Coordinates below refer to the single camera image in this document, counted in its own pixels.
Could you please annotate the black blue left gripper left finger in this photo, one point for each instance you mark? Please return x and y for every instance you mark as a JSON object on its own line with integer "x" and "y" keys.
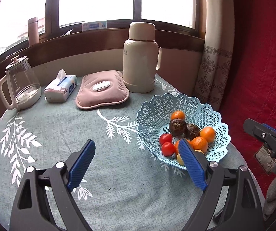
{"x": 31, "y": 209}

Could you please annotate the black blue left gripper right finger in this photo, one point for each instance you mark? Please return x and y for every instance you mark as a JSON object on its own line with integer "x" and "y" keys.
{"x": 229, "y": 198}

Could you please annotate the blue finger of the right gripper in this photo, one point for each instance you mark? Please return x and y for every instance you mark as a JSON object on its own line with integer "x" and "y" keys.
{"x": 271, "y": 130}

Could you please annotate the dark brown passion fruit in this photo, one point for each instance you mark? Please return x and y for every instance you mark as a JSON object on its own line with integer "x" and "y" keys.
{"x": 177, "y": 127}

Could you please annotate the small orange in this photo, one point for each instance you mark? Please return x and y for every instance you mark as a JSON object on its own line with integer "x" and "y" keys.
{"x": 178, "y": 115}

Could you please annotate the cherry tomato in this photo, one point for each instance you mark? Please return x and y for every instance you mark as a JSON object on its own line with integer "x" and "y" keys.
{"x": 168, "y": 149}
{"x": 165, "y": 138}

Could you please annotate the patterned curtain right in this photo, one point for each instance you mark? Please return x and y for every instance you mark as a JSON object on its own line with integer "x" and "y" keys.
{"x": 217, "y": 54}

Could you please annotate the grey leaf-pattern tablecloth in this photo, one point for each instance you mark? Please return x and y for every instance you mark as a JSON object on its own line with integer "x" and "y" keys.
{"x": 125, "y": 186}

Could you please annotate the tissue pack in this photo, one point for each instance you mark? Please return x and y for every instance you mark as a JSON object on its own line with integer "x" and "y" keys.
{"x": 61, "y": 87}

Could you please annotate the light blue plastic fruit basket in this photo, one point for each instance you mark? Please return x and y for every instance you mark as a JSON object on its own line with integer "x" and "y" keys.
{"x": 154, "y": 117}

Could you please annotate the pink hot water bag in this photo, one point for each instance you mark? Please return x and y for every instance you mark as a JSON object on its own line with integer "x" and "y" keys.
{"x": 103, "y": 88}

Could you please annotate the cream thermos flask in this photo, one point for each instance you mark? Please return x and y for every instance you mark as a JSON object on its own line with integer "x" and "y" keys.
{"x": 141, "y": 58}

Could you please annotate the pink tumbler on windowsill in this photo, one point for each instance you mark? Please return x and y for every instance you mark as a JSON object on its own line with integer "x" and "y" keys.
{"x": 33, "y": 34}

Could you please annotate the white blue box on windowsill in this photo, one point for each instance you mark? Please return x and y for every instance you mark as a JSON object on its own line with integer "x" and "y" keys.
{"x": 95, "y": 25}

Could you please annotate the glass kettle white handle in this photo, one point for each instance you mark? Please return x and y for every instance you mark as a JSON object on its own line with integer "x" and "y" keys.
{"x": 23, "y": 86}

